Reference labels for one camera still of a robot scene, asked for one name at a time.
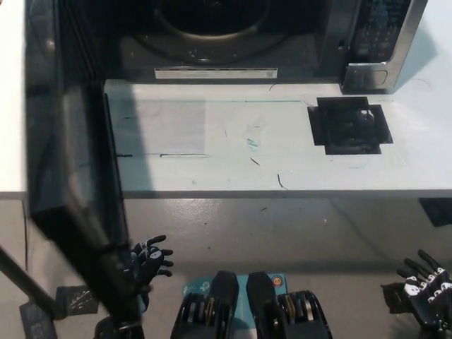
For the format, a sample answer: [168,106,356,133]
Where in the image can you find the robot right hand white black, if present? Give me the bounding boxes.
[396,249,452,339]

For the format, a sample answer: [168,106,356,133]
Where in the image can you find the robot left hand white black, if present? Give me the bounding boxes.
[130,234,174,295]

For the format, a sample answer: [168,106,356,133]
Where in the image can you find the black robot body blocks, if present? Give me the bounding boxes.
[171,270,333,339]

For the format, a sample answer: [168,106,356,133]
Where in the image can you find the glass microwave turntable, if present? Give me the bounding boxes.
[155,0,280,40]

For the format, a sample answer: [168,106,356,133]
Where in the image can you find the stainless steel microwave body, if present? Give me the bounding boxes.
[92,0,430,95]

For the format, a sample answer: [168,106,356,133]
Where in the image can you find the wrinkled black floor mat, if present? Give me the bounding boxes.
[380,281,413,315]

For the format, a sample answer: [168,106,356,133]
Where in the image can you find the plain black floor mat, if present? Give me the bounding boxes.
[418,197,452,227]

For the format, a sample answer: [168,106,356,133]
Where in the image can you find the square black floor mat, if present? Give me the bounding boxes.
[56,285,99,316]

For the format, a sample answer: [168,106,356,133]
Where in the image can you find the black metal pole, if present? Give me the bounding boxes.
[0,244,58,321]

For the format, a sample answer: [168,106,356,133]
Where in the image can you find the black floor mat with print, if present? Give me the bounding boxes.
[19,302,58,339]

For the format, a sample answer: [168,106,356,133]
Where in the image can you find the black tape patch on table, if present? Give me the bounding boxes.
[306,96,395,156]

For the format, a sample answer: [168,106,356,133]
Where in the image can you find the thin black cable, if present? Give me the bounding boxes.
[22,203,30,271]

